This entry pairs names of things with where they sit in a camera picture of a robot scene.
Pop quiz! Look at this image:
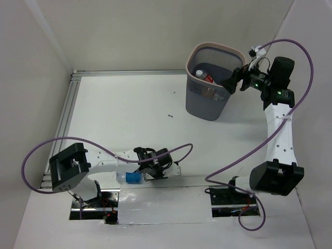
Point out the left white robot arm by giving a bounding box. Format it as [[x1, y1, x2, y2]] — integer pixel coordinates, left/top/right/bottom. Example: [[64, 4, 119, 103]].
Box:
[[49, 143, 181, 207]]

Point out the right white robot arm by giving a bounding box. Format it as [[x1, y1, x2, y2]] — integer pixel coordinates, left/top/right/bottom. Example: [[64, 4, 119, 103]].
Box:
[[226, 57, 305, 203]]

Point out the silver tape sheet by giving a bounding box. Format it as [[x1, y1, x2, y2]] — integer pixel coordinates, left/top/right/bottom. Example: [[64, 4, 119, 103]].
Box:
[[118, 187, 213, 225]]

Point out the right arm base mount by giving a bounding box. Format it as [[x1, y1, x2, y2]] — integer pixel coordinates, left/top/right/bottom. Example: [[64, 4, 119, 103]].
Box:
[[204, 187, 260, 218]]

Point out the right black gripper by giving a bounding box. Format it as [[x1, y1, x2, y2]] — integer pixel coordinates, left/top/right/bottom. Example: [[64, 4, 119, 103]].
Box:
[[219, 58, 273, 94]]

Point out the clear bottle green label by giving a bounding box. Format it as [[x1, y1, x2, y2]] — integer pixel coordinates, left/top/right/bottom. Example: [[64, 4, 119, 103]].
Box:
[[212, 92, 227, 102]]

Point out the small orange juice bottle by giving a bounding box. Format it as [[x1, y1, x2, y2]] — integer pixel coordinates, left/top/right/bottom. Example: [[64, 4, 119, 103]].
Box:
[[203, 88, 215, 98]]

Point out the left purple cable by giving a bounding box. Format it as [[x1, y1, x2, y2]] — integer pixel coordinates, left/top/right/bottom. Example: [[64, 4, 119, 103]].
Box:
[[21, 136, 194, 221]]

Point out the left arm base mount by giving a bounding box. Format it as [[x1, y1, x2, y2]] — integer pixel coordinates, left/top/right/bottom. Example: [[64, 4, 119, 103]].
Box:
[[69, 189, 120, 225]]

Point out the blue label water bottle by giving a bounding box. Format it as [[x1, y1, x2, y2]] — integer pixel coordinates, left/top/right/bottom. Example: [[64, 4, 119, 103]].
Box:
[[195, 70, 206, 79]]

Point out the grey mesh waste bin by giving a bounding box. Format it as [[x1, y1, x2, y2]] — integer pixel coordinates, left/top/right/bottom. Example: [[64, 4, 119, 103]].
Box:
[[185, 43, 246, 121]]

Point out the red label water bottle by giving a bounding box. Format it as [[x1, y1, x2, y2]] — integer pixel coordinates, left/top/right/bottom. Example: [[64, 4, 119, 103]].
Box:
[[203, 75, 215, 84]]

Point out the aluminium frame rail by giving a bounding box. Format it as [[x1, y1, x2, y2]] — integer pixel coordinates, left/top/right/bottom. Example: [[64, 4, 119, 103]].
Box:
[[56, 71, 267, 187]]

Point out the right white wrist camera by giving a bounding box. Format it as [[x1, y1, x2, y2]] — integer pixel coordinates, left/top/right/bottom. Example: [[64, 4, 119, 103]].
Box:
[[248, 46, 267, 71]]

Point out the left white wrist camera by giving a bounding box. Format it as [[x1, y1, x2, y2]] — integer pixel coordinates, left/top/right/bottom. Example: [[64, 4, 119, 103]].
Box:
[[163, 163, 182, 177]]

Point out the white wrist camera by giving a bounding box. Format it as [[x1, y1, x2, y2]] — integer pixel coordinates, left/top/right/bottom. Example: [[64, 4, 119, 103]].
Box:
[[248, 46, 267, 71], [163, 163, 182, 177]]

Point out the crushed bottle blue label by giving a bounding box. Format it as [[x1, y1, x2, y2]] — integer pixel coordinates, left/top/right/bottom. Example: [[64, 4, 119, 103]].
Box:
[[116, 172, 145, 184]]

